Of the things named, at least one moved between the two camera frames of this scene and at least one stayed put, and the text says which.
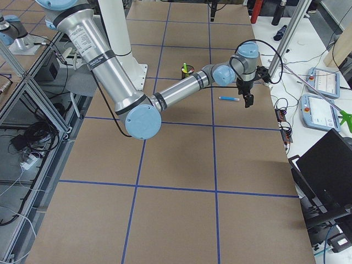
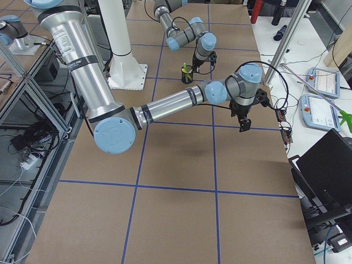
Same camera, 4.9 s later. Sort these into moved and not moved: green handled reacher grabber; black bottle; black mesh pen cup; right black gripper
Moved: right black gripper
Not moved: black bottle; black mesh pen cup; green handled reacher grabber
